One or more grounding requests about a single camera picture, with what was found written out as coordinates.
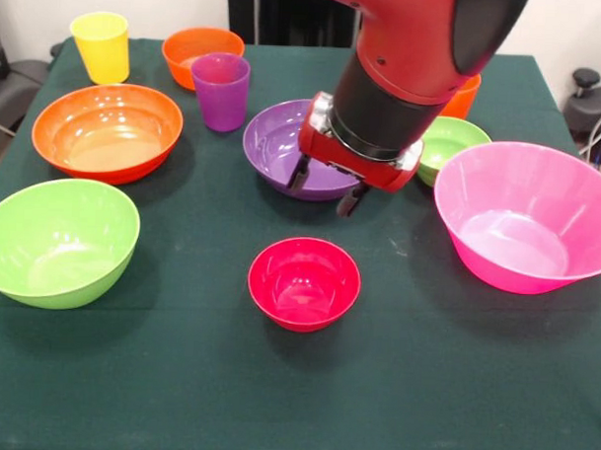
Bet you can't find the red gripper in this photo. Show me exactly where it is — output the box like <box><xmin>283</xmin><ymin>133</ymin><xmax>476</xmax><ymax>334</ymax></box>
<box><xmin>285</xmin><ymin>90</ymin><xmax>427</xmax><ymax>220</ymax></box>

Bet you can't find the purple plastic bowl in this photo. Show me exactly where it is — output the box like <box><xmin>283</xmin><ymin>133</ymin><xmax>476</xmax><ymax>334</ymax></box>
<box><xmin>240</xmin><ymin>96</ymin><xmax>385</xmax><ymax>205</ymax></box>

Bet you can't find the small red plastic bowl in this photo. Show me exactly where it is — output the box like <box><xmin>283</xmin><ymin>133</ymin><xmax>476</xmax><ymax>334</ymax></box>
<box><xmin>246</xmin><ymin>235</ymin><xmax>364</xmax><ymax>336</ymax></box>

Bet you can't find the purple plastic cup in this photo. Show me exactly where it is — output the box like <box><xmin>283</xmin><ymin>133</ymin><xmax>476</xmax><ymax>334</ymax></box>
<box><xmin>188</xmin><ymin>51</ymin><xmax>252</xmax><ymax>134</ymax></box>

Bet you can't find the small green plastic bowl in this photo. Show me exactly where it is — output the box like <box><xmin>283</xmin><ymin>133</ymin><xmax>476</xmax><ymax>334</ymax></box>
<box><xmin>414</xmin><ymin>114</ymin><xmax>493</xmax><ymax>190</ymax></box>

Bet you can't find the orange plastic cup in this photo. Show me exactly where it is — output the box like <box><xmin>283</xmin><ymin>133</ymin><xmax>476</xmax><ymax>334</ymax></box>
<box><xmin>439</xmin><ymin>71</ymin><xmax>484</xmax><ymax>121</ymax></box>

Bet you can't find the large pink plastic bowl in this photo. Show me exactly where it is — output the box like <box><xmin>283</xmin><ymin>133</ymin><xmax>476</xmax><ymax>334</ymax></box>
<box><xmin>429</xmin><ymin>138</ymin><xmax>601</xmax><ymax>299</ymax></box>

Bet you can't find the small orange plastic bowl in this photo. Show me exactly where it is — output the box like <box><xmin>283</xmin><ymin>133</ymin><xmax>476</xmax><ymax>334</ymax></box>
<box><xmin>159</xmin><ymin>25</ymin><xmax>247</xmax><ymax>94</ymax></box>

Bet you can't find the dark green tablecloth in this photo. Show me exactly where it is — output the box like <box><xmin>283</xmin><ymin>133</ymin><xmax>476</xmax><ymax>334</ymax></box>
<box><xmin>0</xmin><ymin>33</ymin><xmax>601</xmax><ymax>450</ymax></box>

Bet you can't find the large orange plastic bowl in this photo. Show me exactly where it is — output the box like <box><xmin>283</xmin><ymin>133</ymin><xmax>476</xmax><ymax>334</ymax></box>
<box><xmin>30</xmin><ymin>79</ymin><xmax>186</xmax><ymax>188</ymax></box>

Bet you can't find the yellow plastic cup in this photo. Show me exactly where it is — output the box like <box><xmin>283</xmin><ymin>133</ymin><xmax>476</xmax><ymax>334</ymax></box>
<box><xmin>67</xmin><ymin>10</ymin><xmax>133</xmax><ymax>87</ymax></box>

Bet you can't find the large green plastic bowl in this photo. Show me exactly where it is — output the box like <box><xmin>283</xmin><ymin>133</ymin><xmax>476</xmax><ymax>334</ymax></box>
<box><xmin>0</xmin><ymin>175</ymin><xmax>143</xmax><ymax>313</ymax></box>

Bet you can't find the grey office chair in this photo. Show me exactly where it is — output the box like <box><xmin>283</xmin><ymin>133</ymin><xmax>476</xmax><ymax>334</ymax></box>
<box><xmin>0</xmin><ymin>10</ymin><xmax>67</xmax><ymax>139</ymax></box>

